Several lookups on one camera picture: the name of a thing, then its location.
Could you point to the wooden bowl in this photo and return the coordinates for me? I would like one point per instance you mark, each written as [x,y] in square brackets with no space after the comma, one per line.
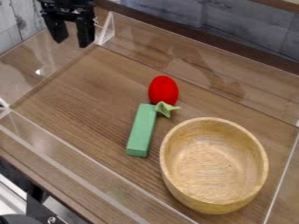
[214,165]

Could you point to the red plush fruit green leaf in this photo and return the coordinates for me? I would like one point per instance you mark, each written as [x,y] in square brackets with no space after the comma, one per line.
[163,94]

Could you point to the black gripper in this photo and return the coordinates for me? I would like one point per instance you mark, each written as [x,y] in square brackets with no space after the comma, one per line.
[57,11]

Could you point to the clear acrylic tray enclosure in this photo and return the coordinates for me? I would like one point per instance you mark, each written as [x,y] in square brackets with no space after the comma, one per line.
[70,105]

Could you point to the green rectangular block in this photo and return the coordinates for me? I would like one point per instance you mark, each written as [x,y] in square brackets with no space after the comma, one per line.
[140,135]

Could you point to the black table leg bracket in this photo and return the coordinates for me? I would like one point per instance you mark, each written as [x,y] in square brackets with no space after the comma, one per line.
[37,210]

